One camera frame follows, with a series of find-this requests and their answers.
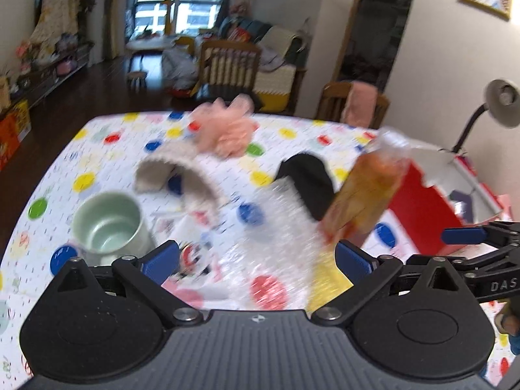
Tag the red cardboard box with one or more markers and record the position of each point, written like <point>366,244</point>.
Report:
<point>418,211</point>

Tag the yellow sponge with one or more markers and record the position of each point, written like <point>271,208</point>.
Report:
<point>329,280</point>

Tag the floral print blanket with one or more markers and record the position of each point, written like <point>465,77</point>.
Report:
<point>57,16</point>

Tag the clear bubble wrap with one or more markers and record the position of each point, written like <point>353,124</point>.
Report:
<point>276,227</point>

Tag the pink printed plastic bag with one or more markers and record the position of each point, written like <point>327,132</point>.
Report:
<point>505,205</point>

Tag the beige knitted hat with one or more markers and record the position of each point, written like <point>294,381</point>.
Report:
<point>195,174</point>

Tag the yellow giraffe toy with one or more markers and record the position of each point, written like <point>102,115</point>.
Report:
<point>169,16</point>

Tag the small wooden stool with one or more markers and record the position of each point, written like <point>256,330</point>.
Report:
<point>137,77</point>

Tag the polka dot tablecloth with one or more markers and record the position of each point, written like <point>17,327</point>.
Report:
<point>101,146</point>

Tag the plush doll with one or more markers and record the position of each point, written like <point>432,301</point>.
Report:
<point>238,9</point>

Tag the green ceramic mug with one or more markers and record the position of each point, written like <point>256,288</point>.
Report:
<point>109,227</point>

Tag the yellow gift box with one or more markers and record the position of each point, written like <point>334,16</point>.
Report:
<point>21,120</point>

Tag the cartoon print tissue pack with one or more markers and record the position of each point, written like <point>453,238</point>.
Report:
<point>191,252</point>

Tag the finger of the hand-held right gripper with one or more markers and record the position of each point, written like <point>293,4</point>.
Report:
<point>479,262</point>
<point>465,236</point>

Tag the white coffee table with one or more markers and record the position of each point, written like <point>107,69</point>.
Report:
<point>150,44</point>

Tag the pink mesh bath sponge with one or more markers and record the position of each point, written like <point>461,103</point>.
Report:
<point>227,130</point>

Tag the pink towel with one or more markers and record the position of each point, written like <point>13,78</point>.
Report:
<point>359,103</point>

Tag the orange drink bottle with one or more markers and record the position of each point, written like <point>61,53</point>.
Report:
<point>365,195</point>

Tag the slat-back wooden chair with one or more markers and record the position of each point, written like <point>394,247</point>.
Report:
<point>229,69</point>

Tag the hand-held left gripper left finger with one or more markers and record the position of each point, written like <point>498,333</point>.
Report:
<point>160,262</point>

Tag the grey cloth bundle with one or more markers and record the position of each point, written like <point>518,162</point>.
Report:
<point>178,69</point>

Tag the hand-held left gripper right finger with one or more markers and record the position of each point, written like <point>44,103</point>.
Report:
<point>354,261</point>

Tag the white desk lamp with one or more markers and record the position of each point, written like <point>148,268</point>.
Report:
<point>503,101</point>

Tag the black sock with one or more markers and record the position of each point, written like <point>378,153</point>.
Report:
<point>310,178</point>

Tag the grey and yellow curtain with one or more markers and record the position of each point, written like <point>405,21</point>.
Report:
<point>118,12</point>

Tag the person's right hand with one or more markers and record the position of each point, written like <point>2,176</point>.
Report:
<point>511,320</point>

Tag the pink round object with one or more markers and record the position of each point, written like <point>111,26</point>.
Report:
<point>67,67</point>

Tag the orange gift bag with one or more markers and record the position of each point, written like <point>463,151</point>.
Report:
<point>8,142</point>

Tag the sofa with cream cover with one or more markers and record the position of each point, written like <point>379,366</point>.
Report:
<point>280,61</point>

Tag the wooden door frame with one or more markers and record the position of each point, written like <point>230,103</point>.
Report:
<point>349,24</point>

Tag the green potted plant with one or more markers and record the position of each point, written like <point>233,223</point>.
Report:
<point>88,4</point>

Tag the dark TV cabinet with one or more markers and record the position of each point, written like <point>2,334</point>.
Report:
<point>48,73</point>

